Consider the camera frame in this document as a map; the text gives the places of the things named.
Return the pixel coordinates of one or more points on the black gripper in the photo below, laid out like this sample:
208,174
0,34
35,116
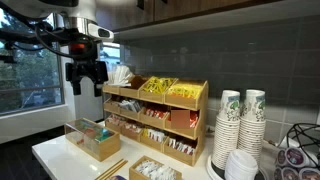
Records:
88,70

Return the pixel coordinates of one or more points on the thin wooden stirrer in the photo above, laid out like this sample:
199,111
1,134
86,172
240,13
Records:
119,168
115,166

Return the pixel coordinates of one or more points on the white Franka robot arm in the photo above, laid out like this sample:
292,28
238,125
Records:
83,10

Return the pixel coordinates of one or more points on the bamboo tiered condiment shelf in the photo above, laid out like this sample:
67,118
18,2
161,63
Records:
200,110

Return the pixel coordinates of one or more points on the white wrapped straws bundle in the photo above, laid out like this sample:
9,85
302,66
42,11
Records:
121,76

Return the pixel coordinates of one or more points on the small window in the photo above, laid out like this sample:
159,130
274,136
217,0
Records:
110,56

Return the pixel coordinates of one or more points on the red white creamer cups pile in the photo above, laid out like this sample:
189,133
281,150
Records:
134,127
116,120

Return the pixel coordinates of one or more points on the red tea bag pile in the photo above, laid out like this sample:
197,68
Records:
88,134

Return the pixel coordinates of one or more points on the silver packets pile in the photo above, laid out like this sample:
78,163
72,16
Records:
130,105

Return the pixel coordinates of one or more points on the teal tea bag pile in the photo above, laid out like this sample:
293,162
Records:
104,134

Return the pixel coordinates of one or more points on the bamboo tea box clear lid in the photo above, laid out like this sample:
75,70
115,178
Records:
106,146

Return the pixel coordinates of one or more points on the large window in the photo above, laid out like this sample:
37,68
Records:
30,66

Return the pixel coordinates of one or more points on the yellow sweetener packets pile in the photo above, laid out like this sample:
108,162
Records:
185,90
158,85

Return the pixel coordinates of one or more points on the red and white packets pile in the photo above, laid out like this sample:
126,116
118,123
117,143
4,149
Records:
156,113

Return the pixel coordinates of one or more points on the white and yellow packets pile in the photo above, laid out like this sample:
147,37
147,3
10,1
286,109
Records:
155,135

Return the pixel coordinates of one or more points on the colourful snack packet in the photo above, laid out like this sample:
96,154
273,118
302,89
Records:
116,177

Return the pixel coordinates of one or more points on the small bamboo packet box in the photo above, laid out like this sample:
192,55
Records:
133,173

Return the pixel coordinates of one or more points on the white sugar packets pile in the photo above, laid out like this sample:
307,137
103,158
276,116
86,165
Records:
155,170

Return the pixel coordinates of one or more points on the white red print packets pile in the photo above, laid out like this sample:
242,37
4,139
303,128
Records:
181,146

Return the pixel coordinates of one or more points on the round cup holder base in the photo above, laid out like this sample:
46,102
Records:
210,165

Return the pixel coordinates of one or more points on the patterned paper cup stack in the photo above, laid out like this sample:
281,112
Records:
228,133
252,126

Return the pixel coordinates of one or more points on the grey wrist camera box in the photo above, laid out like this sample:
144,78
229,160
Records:
100,32

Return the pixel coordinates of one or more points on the brown wooden wall cabinet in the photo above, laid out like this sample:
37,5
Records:
133,10

